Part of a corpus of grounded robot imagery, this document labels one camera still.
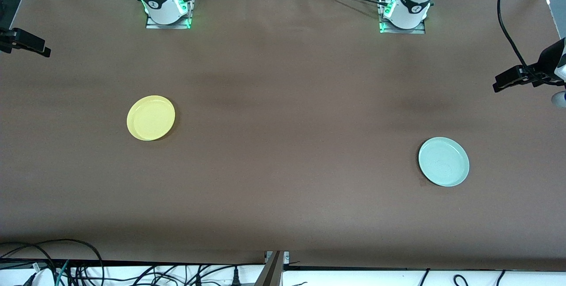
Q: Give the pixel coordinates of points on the brown table cover sheet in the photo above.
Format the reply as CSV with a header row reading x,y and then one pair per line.
x,y
283,197

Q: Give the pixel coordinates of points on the black power plug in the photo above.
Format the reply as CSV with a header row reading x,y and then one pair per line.
x,y
236,277

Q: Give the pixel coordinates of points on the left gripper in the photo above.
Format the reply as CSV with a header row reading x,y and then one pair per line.
x,y
546,64

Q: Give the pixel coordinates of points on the white bench surface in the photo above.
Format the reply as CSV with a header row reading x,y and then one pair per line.
x,y
353,279

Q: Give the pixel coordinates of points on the pale green round plate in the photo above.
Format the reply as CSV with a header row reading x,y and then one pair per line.
x,y
443,162

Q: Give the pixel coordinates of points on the yellow round plate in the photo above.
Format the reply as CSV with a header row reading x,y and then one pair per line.
x,y
150,118

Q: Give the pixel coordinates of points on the aluminium profile post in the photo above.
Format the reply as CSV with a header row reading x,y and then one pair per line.
x,y
272,272

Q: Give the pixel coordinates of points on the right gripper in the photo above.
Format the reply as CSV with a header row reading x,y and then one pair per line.
x,y
17,40

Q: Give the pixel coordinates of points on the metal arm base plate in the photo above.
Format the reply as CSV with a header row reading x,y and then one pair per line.
x,y
420,30
152,25

